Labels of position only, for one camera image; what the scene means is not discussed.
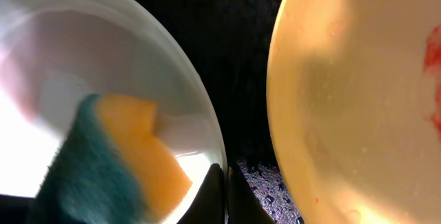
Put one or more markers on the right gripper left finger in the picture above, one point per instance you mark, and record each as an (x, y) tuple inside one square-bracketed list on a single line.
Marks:
[(208, 206)]

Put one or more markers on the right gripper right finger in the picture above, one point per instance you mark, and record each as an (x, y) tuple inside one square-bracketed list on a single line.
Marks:
[(242, 205)]

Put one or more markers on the yellow plate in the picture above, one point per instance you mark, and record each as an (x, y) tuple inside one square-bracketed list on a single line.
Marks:
[(353, 100)]

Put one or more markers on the green yellow sponge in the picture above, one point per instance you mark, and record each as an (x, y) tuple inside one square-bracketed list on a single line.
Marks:
[(111, 168)]

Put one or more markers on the light blue plate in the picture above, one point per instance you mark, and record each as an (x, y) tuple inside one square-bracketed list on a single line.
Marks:
[(55, 52)]

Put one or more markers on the black round tray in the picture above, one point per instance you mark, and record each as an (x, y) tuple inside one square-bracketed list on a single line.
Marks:
[(227, 42)]

